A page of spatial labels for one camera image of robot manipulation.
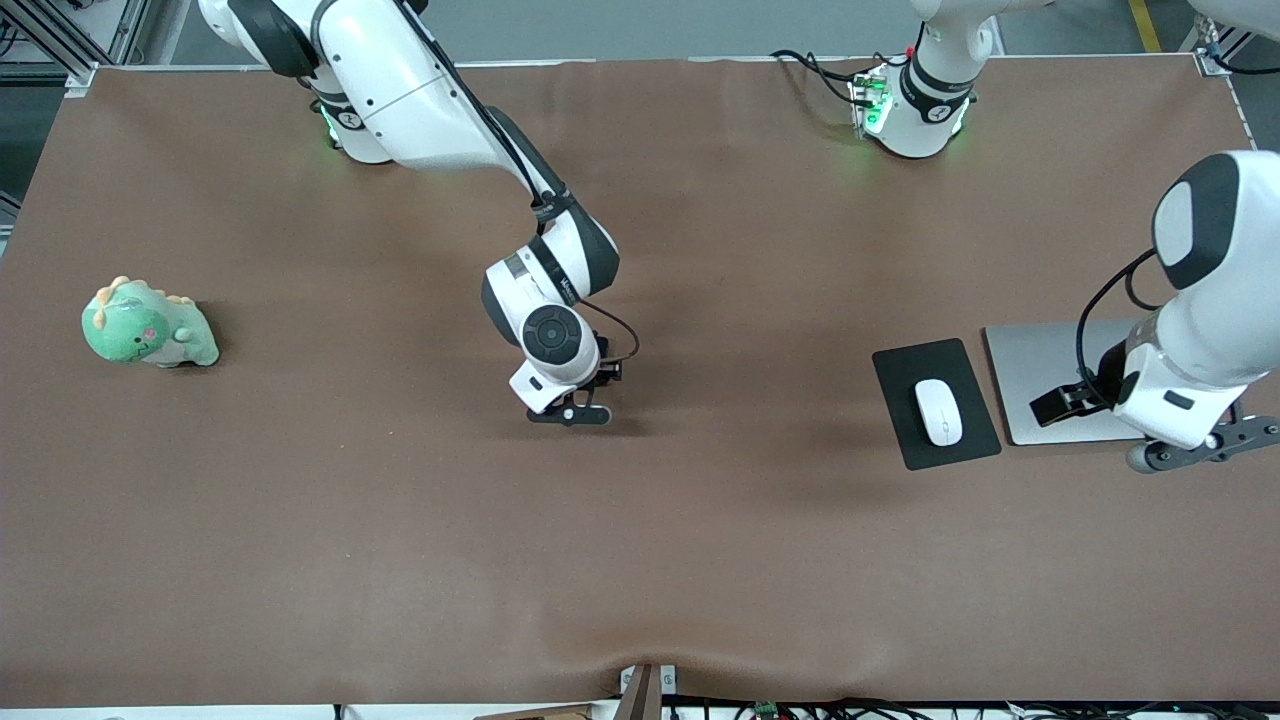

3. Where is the aluminium frame profile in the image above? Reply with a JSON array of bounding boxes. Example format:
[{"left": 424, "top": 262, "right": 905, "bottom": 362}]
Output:
[
  {"left": 1193, "top": 20, "right": 1280, "bottom": 79},
  {"left": 0, "top": 0, "right": 153, "bottom": 97}
]

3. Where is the silver closed laptop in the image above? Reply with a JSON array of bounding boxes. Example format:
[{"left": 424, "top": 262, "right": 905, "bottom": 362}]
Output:
[{"left": 983, "top": 318, "right": 1147, "bottom": 448}]

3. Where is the green dinosaur plush toy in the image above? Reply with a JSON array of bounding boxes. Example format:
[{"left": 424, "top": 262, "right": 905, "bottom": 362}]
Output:
[{"left": 80, "top": 275, "right": 222, "bottom": 370}]

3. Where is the black left base cable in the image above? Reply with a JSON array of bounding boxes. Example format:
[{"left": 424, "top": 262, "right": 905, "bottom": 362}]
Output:
[{"left": 768, "top": 48, "right": 883, "bottom": 107}]

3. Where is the white computer mouse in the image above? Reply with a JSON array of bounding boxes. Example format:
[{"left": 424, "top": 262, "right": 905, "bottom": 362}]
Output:
[{"left": 913, "top": 377, "right": 965, "bottom": 448}]

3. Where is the black mouse pad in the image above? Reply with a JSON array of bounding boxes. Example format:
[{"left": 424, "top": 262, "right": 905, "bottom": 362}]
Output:
[{"left": 871, "top": 337, "right": 1004, "bottom": 473}]

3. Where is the brown table cover mat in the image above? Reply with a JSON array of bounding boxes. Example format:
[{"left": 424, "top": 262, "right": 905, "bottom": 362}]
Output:
[{"left": 0, "top": 55, "right": 1280, "bottom": 707}]

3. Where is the table edge bracket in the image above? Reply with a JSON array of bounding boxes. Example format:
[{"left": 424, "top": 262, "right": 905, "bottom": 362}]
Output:
[{"left": 617, "top": 661, "right": 679, "bottom": 720}]

